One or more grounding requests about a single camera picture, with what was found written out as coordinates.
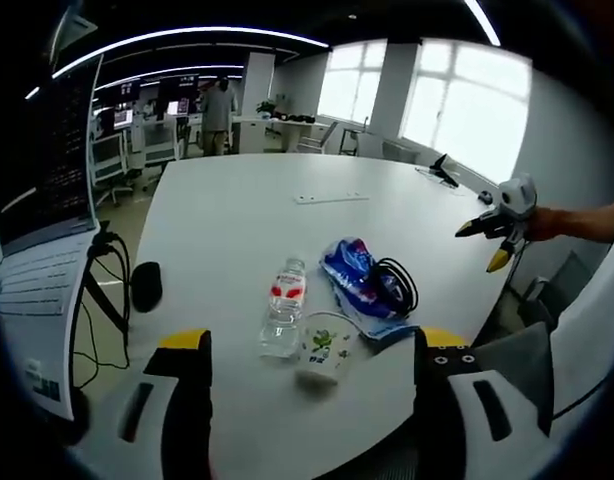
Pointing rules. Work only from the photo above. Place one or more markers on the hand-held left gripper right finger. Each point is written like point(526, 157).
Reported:
point(452, 390)

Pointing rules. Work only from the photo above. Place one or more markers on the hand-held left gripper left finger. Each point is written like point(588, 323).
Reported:
point(182, 395)

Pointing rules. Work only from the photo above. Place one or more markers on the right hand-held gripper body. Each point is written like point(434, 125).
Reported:
point(518, 199)

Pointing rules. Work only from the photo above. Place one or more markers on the clear plastic water bottle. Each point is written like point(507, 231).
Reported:
point(283, 310)

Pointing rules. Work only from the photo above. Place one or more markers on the white printed paper cup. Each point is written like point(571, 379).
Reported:
point(326, 350)

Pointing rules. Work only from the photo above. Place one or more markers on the blue snack bag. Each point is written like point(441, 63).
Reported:
point(359, 285)

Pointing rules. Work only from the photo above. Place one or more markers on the person's right hand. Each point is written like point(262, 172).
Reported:
point(547, 224)

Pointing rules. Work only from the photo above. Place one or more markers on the black desk phone stand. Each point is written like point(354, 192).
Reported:
point(444, 171)

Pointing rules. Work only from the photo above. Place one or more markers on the grey office chair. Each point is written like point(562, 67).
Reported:
point(542, 320)

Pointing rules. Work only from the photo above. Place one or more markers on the black computer mouse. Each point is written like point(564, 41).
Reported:
point(147, 286)

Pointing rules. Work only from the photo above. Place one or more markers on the white table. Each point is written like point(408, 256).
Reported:
point(312, 240)

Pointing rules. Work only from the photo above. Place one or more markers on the white mesh office chair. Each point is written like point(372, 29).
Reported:
point(317, 140)

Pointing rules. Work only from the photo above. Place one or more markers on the silver laptop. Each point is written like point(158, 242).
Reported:
point(52, 220)

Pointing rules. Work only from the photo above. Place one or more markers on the white office counter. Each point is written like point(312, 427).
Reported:
point(282, 131)

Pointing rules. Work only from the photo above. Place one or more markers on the green potted plant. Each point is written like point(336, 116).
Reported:
point(266, 107)

